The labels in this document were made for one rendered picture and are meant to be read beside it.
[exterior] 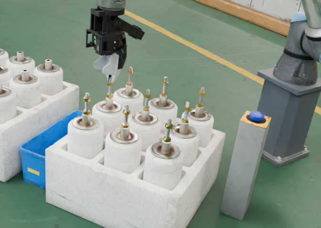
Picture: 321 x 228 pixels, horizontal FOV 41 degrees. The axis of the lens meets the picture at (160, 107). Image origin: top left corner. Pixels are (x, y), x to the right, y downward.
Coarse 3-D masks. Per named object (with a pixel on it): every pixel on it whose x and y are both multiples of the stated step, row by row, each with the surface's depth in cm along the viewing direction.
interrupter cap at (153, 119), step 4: (140, 112) 123; (132, 116) 120; (136, 116) 120; (140, 116) 121; (152, 116) 122; (156, 116) 122; (132, 120) 119; (136, 120) 119; (140, 120) 119; (148, 120) 120; (152, 120) 120; (156, 120) 120; (140, 124) 117; (144, 124) 117; (148, 124) 117; (152, 124) 118
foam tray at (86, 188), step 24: (216, 144) 126; (48, 168) 116; (72, 168) 112; (96, 168) 110; (192, 168) 114; (216, 168) 136; (48, 192) 120; (72, 192) 116; (96, 192) 112; (120, 192) 108; (144, 192) 104; (168, 192) 103; (192, 192) 113; (96, 216) 115; (120, 216) 111; (144, 216) 107; (168, 216) 104; (192, 216) 122
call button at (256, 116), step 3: (252, 111) 114; (255, 111) 115; (258, 111) 115; (249, 114) 114; (252, 114) 113; (255, 114) 113; (258, 114) 113; (261, 114) 113; (252, 117) 112; (255, 117) 112; (258, 117) 112; (261, 117) 112; (255, 120) 113; (258, 120) 113; (261, 120) 113
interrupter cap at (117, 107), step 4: (96, 104) 124; (100, 104) 125; (104, 104) 125; (116, 104) 126; (120, 104) 126; (96, 108) 123; (100, 108) 123; (104, 108) 123; (112, 108) 124; (116, 108) 124; (120, 108) 124; (104, 112) 121; (108, 112) 121; (112, 112) 121; (116, 112) 122
